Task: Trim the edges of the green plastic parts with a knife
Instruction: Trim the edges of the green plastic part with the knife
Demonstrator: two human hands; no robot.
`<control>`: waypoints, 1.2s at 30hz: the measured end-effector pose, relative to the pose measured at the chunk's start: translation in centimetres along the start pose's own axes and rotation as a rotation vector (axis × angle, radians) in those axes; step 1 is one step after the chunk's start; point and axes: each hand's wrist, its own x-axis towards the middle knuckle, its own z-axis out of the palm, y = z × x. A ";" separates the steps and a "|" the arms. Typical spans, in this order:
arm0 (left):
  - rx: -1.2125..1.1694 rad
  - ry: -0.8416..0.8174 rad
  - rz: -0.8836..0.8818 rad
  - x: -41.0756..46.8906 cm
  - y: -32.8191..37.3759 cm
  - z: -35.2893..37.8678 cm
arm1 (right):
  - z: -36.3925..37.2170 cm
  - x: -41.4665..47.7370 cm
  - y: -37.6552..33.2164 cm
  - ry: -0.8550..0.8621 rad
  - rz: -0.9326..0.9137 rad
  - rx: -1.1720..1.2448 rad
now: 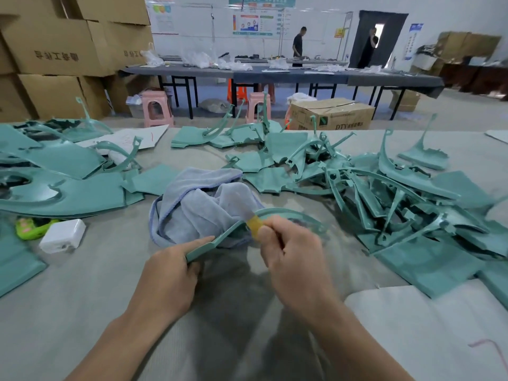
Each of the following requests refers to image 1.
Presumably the grey-blue wiping cloth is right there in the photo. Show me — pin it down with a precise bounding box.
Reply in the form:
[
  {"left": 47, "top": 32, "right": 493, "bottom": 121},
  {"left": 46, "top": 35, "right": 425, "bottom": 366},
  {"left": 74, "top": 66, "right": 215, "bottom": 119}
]
[{"left": 148, "top": 168, "right": 267, "bottom": 251}]

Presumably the white foam sheet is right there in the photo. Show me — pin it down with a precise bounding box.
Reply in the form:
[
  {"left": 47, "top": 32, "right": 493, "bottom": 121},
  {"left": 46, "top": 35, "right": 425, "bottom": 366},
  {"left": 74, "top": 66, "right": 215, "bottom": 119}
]
[{"left": 343, "top": 279, "right": 508, "bottom": 381}]

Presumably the yellow-handled deburring knife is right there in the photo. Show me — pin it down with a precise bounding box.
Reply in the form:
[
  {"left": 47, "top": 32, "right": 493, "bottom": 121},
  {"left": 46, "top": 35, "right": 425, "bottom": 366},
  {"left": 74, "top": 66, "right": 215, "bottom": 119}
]
[{"left": 238, "top": 214, "right": 267, "bottom": 240}]

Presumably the white paper sheet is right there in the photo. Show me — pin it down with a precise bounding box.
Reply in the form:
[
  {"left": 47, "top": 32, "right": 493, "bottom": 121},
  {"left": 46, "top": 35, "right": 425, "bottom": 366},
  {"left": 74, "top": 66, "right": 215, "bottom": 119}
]
[{"left": 75, "top": 124, "right": 169, "bottom": 165}]

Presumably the stack of brown cardboard boxes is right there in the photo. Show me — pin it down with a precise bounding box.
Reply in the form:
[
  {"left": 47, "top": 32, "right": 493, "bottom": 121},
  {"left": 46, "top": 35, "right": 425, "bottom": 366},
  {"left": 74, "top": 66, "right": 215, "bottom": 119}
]
[{"left": 0, "top": 0, "right": 156, "bottom": 124}]

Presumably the long grey work table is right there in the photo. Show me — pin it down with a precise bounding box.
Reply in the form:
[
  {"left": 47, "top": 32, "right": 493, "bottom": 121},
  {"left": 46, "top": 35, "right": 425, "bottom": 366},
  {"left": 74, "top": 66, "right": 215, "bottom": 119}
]
[{"left": 121, "top": 62, "right": 446, "bottom": 122}]

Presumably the person's left hand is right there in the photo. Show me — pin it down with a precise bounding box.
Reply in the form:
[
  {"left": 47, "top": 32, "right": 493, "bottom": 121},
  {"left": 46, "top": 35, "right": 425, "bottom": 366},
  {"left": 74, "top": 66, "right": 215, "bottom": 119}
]
[{"left": 127, "top": 236, "right": 217, "bottom": 326}]

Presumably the green and yellow gadget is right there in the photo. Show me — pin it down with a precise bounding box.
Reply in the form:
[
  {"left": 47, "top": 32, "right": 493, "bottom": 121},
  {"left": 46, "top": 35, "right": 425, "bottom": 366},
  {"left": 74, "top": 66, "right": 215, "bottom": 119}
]
[{"left": 16, "top": 216, "right": 60, "bottom": 240}]

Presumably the pink plastic stool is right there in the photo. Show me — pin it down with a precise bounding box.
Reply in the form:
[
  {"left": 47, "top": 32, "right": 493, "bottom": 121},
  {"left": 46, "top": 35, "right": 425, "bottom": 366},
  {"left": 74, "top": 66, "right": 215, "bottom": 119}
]
[
  {"left": 245, "top": 92, "right": 273, "bottom": 124},
  {"left": 141, "top": 90, "right": 175, "bottom": 129}
]

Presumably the person's right hand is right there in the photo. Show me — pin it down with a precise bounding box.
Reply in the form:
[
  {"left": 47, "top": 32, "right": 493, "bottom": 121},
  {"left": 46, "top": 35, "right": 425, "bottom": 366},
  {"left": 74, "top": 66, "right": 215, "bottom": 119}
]
[{"left": 256, "top": 215, "right": 342, "bottom": 326}]

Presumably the brown cardboard box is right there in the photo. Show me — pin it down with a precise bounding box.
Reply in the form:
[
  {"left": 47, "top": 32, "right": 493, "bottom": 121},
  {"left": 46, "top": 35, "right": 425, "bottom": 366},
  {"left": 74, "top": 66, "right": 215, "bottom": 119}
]
[{"left": 286, "top": 97, "right": 376, "bottom": 132}]

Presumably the person's left forearm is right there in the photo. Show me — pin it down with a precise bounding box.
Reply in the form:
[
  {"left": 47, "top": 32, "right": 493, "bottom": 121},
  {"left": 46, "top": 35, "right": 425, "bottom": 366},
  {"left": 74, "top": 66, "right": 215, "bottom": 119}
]
[{"left": 65, "top": 309, "right": 179, "bottom": 381}]

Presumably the dark door with window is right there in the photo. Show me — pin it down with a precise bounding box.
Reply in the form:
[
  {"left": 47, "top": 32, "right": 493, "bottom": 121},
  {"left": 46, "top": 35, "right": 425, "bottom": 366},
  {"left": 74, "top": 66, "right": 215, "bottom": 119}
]
[{"left": 348, "top": 10, "right": 409, "bottom": 70}]

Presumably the heap of clear plastic bags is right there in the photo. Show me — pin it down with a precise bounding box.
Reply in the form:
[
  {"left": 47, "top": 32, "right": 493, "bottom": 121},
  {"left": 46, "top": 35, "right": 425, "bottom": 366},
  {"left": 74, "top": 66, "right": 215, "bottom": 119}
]
[{"left": 141, "top": 50, "right": 253, "bottom": 72}]

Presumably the pile of green plastic parts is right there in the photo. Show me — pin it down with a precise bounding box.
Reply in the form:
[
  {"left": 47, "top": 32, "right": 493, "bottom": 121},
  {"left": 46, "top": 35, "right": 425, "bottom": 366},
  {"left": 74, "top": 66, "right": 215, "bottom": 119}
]
[{"left": 0, "top": 96, "right": 508, "bottom": 310}]

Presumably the orange object under table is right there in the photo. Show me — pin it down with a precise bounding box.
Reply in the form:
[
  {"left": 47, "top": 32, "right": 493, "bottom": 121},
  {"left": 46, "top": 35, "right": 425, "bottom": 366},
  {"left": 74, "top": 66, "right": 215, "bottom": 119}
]
[{"left": 227, "top": 79, "right": 249, "bottom": 106}]

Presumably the single green plastic part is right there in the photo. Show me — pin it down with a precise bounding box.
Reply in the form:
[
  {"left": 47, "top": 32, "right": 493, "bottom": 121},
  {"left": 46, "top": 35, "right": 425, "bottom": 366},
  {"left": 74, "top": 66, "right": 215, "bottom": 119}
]
[{"left": 185, "top": 207, "right": 329, "bottom": 264}]

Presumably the colourful wall poster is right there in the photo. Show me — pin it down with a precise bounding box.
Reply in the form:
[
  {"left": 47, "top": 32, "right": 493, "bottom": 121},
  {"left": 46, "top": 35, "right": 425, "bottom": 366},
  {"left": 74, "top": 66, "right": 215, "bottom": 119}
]
[{"left": 232, "top": 12, "right": 277, "bottom": 38}]

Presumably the white power adapter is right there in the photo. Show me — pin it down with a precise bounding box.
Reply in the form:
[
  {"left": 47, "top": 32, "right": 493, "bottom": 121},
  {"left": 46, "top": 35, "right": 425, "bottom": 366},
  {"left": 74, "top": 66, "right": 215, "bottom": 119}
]
[{"left": 39, "top": 219, "right": 87, "bottom": 255}]

